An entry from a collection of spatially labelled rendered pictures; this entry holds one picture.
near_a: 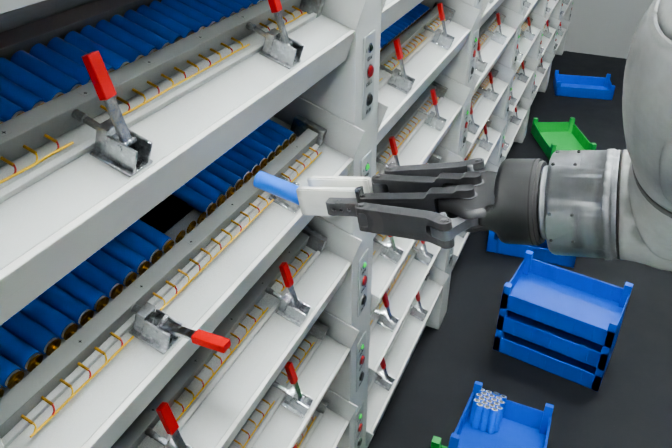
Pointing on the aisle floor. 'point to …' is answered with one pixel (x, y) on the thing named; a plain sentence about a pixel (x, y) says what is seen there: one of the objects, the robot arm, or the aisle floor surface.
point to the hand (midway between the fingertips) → (336, 195)
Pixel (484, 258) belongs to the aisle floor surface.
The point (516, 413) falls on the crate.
